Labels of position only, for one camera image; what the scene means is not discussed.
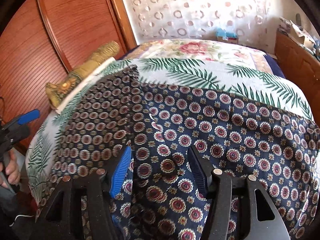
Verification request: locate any navy circle-patterned garment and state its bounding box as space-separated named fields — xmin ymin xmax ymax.
xmin=38 ymin=66 xmax=319 ymax=239

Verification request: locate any person's left hand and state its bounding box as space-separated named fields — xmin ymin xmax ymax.
xmin=1 ymin=148 xmax=21 ymax=189

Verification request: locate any golden brown patterned pillow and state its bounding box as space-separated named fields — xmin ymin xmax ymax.
xmin=45 ymin=41 xmax=120 ymax=109

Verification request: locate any wooden louvered wardrobe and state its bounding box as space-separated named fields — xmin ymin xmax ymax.
xmin=0 ymin=0 xmax=138 ymax=156

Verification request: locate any palm leaf bed sheet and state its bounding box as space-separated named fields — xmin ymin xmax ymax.
xmin=25 ymin=58 xmax=314 ymax=203

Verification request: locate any navy blue mattress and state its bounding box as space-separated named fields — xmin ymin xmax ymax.
xmin=264 ymin=54 xmax=286 ymax=79

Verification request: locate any long wooden sideboard cabinet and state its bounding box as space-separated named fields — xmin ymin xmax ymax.
xmin=274 ymin=31 xmax=319 ymax=116

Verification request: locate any circle-patterned sheer curtain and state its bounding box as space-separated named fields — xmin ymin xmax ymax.
xmin=123 ymin=0 xmax=270 ymax=44

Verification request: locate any floral pink quilt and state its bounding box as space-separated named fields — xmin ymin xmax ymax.
xmin=123 ymin=38 xmax=273 ymax=74

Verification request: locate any box with blue cloth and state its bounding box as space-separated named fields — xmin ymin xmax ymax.
xmin=215 ymin=28 xmax=239 ymax=44

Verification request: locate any cardboard box on cabinet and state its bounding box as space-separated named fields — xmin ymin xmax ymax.
xmin=289 ymin=21 xmax=316 ymax=50

